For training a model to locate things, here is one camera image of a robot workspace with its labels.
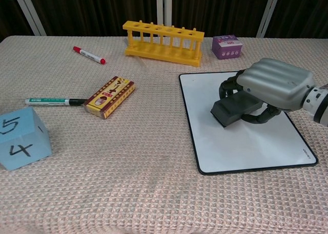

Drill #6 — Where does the beige waffle tablecloth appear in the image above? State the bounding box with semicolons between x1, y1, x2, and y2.
0;35;328;234

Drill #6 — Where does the white dry-erase board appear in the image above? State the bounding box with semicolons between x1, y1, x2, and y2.
178;71;319;175

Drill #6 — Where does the yellow red snack box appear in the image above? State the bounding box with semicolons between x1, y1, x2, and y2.
83;76;136;120

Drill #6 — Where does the blue numbered foam cube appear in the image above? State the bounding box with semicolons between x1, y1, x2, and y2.
0;106;52;172

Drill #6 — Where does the red capped marker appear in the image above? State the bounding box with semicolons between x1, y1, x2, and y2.
73;46;107;65

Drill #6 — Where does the yellow test tube rack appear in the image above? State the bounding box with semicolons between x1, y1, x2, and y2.
122;20;206;68

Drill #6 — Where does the grey board eraser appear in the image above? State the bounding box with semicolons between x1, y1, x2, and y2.
210;91;263;129

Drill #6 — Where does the green marker pen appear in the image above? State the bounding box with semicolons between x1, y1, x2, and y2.
25;97;89;107

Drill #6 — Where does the white curtain frame post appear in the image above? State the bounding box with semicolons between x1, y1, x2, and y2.
256;0;282;38
11;0;48;36
156;0;173;37

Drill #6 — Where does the purple small box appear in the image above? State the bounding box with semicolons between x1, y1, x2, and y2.
211;34;243;60

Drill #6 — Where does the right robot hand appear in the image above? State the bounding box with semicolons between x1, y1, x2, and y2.
218;57;316;123

